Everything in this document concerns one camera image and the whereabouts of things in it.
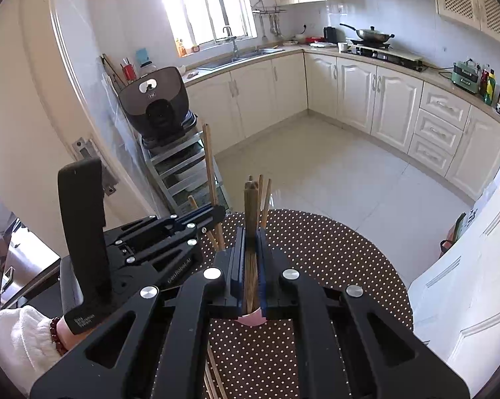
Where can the metal shelf rack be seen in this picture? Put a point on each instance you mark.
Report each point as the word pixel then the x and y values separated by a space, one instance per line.
pixel 179 162

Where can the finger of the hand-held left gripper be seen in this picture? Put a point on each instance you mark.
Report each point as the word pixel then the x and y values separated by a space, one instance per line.
pixel 198 216
pixel 179 245

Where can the group of wooden chopsticks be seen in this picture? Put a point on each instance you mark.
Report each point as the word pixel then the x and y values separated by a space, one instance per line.
pixel 216 382

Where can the green box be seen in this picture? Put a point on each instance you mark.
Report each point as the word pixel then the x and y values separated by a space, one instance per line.
pixel 461 226

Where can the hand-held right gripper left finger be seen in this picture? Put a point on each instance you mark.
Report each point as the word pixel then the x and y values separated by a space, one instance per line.
pixel 237 266

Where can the cream base cabinets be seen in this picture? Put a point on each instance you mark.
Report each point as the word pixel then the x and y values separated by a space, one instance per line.
pixel 358 95

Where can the red food container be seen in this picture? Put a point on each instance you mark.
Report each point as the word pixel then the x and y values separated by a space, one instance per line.
pixel 315 39

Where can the single wooden chopstick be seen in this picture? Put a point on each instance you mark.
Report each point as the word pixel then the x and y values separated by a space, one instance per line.
pixel 260 191
pixel 192 202
pixel 267 199
pixel 210 174

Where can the hanging kitchen utensils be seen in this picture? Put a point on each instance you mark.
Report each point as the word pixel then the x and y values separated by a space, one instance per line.
pixel 272 27

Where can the clear plastic jug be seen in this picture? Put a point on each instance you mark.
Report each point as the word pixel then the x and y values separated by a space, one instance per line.
pixel 149 70

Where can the black rounded appliance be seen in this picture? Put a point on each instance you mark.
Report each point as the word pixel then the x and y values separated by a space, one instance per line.
pixel 156 104

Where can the wall utensil rack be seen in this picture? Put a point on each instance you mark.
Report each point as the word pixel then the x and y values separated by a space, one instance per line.
pixel 268 8

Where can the green countertop cooker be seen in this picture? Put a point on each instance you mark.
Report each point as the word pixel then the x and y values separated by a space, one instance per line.
pixel 466 77

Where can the chrome faucet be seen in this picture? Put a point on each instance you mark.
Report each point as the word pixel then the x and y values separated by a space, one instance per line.
pixel 233 41

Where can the metal door strike plate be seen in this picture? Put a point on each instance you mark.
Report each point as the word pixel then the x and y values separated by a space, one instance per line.
pixel 92 162

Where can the steel kitchen sink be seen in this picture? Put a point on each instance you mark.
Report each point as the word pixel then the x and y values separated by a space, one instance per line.
pixel 237 59

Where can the person's left forearm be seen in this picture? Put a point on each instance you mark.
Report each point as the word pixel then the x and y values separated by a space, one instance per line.
pixel 17 341

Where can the white plate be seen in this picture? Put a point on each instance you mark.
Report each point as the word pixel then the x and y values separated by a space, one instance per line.
pixel 322 44

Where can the blue card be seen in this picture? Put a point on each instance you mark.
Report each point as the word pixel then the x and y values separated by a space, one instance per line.
pixel 142 56

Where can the red cap dark bottle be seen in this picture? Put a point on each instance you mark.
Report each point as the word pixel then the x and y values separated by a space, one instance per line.
pixel 482 81

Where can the black gas stove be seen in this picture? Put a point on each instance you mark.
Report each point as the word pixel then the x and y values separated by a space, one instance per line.
pixel 391 57

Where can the bundle of wooden chopsticks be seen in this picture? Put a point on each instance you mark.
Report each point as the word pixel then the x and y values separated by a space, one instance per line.
pixel 251 216

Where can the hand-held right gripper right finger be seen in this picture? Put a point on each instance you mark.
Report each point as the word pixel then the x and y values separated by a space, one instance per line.
pixel 263 270

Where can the pink cup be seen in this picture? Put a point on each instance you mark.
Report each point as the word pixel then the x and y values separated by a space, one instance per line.
pixel 252 320

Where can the small orange bottle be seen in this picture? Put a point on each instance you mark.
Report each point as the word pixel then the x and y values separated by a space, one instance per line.
pixel 181 48

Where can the wok with lid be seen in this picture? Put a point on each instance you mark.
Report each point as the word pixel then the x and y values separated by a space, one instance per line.
pixel 372 34

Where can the white mug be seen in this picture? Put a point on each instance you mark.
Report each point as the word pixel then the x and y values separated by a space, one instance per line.
pixel 342 47

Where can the black electric kettle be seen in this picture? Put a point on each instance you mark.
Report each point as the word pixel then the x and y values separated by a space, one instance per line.
pixel 330 35

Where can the green bottle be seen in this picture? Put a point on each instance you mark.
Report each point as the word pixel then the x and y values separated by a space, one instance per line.
pixel 489 89

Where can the kitchen window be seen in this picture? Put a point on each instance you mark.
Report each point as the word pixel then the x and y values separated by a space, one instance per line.
pixel 208 4

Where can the white door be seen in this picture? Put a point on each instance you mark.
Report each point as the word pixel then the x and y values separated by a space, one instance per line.
pixel 474 299

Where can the red plastic bottle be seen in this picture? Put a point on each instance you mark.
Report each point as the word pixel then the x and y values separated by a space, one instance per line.
pixel 128 70

